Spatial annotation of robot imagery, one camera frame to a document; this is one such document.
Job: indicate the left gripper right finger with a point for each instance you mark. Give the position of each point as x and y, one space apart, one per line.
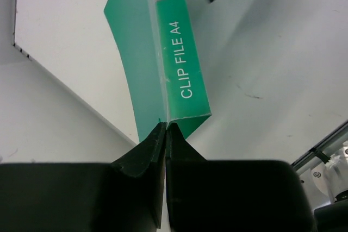
231 195

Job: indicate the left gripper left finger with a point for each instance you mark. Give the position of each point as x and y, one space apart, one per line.
125 195

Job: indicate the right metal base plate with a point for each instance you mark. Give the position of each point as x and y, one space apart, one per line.
323 169

